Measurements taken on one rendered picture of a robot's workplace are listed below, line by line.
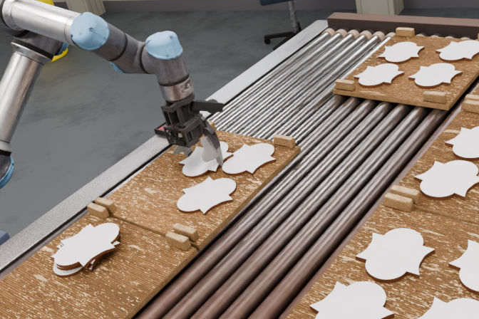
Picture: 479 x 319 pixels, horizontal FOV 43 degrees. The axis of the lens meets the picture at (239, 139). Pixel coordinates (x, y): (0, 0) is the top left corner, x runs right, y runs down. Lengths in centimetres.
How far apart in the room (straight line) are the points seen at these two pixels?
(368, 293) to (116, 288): 50
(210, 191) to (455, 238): 56
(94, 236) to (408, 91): 92
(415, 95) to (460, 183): 43
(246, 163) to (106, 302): 50
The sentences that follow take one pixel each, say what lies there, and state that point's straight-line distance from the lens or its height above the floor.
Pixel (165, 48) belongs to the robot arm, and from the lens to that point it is 138.
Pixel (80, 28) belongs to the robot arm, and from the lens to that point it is 137.
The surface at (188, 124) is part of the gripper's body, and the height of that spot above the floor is 108.
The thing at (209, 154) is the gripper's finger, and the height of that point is 99.
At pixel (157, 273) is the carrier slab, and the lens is 127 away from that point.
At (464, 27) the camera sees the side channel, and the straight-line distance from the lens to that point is 210.
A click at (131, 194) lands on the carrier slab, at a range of 154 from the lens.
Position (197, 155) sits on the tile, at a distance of 158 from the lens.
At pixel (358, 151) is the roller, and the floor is 92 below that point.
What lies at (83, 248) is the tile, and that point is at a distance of 136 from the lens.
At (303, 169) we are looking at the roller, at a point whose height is 91.
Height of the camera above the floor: 173
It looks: 29 degrees down
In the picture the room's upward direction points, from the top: 14 degrees counter-clockwise
